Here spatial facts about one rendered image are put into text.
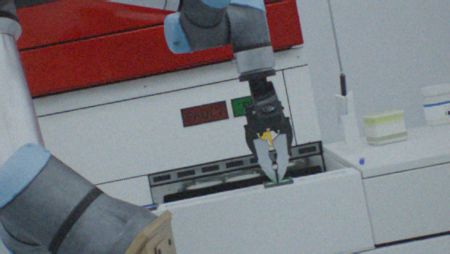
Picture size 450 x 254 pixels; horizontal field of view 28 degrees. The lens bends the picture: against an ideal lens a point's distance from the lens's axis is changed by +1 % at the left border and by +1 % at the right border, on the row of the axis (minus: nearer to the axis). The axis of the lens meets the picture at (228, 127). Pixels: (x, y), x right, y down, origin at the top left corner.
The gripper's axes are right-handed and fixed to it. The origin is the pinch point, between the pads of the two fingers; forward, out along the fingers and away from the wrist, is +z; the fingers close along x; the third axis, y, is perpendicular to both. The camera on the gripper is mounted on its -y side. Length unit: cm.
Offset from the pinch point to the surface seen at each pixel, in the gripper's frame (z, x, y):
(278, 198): 3.6, 0.6, -4.0
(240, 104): -13, 3, 58
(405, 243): 16.3, -20.8, -3.0
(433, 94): -7, -43, 50
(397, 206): 9.2, -20.4, -3.9
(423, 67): -9, -77, 207
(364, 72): -12, -53, 207
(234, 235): 8.9, 10.0, -4.0
